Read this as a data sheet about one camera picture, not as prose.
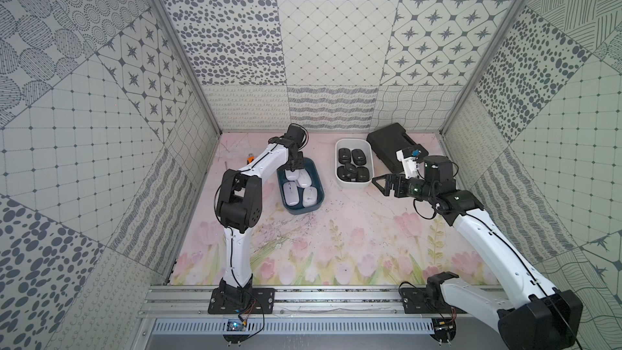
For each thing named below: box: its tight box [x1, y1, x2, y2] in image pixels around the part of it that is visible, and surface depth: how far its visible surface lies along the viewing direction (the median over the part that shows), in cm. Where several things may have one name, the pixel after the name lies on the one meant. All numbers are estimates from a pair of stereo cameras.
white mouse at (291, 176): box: [285, 169, 299, 181], surface depth 100 cm
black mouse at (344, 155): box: [338, 147, 352, 165], surface depth 110 cm
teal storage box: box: [276, 157, 325, 215], surface depth 100 cm
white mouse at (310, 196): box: [302, 186, 319, 208], surface depth 97 cm
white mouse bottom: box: [296, 168, 312, 188], surface depth 103 cm
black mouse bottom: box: [336, 166, 351, 182], surface depth 103 cm
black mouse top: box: [351, 148, 367, 166], surface depth 110 cm
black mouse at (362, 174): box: [356, 166, 370, 183], surface depth 104 cm
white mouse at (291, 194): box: [283, 181, 301, 207], surface depth 98 cm
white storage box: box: [335, 137, 375, 188], surface depth 109 cm
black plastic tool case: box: [366, 122, 430, 174], surface depth 117 cm
